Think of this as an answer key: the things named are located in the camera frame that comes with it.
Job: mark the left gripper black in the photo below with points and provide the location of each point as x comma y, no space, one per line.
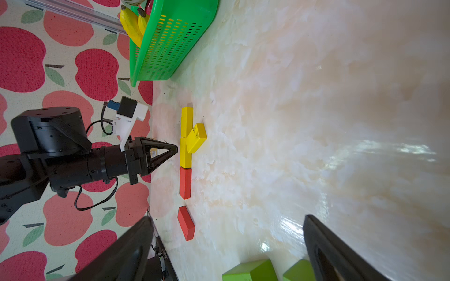
145,155

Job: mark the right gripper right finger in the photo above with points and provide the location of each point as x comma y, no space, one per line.
331,258

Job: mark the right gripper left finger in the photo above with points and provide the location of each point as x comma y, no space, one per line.
124,260

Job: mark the yellow block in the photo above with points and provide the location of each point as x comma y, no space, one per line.
185,156
196,138
186,121

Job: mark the red block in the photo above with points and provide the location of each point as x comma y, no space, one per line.
185,183
186,223

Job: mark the green block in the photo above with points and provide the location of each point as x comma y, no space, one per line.
300,271
261,270

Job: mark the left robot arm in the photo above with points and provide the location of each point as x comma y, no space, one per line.
55,152

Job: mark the green plastic basket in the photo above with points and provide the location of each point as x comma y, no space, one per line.
173,29

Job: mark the yellow banana bunch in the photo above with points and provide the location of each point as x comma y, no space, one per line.
134,24

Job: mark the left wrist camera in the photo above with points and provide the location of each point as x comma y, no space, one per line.
128,111

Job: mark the left aluminium post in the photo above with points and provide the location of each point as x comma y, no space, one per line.
79,12

